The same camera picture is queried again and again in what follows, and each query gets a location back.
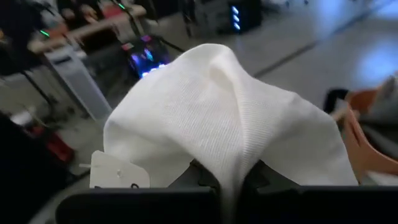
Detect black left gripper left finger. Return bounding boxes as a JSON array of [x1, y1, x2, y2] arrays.
[[55, 158, 222, 224]]

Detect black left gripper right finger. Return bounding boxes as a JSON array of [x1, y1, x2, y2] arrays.
[[244, 161, 398, 224]]

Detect orange plastic basket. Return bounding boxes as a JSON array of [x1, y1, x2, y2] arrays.
[[329, 88, 398, 184]]

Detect dark grey towel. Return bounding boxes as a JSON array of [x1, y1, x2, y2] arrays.
[[357, 74, 398, 156]]

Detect white ribbed towel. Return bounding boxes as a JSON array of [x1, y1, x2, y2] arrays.
[[89, 43, 359, 224]]

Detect black clamp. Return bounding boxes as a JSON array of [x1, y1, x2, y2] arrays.
[[323, 88, 349, 114]]

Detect black standing panel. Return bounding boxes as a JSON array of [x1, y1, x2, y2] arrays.
[[0, 111, 74, 224]]

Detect white tower fan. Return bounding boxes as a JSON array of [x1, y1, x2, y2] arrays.
[[43, 46, 113, 123]]

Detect computer with purple lights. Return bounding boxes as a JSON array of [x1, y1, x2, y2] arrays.
[[123, 34, 172, 78]]

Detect long wooden desk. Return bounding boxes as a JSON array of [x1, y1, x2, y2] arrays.
[[27, 4, 147, 54]]

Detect black computer tower blue lights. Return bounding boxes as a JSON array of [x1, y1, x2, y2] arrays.
[[228, 0, 262, 34]]

